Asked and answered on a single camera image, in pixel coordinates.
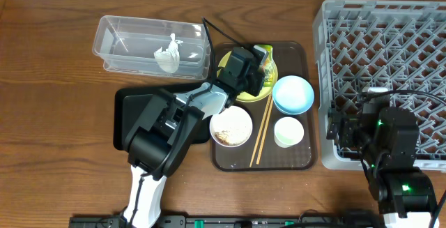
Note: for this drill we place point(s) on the pale green cup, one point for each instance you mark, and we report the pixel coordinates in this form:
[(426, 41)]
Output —
[(288, 132)]

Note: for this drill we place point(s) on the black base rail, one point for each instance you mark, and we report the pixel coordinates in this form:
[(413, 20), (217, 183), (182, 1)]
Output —
[(174, 221)]

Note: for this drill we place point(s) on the grey dishwasher rack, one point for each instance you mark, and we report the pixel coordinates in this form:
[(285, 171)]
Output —
[(399, 45)]

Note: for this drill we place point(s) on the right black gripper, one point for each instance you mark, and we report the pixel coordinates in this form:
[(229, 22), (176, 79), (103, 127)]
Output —
[(334, 125)]

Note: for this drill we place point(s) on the green orange snack wrapper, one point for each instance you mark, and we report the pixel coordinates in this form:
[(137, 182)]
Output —
[(268, 66)]

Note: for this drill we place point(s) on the white tissue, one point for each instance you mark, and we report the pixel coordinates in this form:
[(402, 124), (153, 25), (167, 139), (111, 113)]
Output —
[(169, 59)]

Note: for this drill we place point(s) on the yellow plate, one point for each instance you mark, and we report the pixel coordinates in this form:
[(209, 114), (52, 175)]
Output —
[(265, 91)]

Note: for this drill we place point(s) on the black plastic tray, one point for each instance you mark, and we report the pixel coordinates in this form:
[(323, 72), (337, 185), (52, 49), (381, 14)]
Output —
[(130, 103)]

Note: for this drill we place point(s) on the pink-white rice bowl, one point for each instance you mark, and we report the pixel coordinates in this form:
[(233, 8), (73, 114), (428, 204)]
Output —
[(232, 127)]

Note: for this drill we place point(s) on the brown serving tray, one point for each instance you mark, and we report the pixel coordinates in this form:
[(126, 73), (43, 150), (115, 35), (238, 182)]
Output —
[(290, 59)]

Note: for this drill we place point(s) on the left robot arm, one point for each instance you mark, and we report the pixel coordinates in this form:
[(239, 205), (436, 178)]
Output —
[(161, 136)]

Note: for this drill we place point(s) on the light blue bowl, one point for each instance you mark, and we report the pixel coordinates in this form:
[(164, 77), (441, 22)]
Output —
[(293, 95)]

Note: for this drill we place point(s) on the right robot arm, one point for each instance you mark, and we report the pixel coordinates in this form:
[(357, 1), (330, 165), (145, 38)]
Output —
[(385, 139)]

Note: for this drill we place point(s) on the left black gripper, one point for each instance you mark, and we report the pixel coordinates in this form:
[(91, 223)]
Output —
[(256, 82)]

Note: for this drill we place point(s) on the clear plastic waste bin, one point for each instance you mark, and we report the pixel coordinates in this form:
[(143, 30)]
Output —
[(127, 45)]

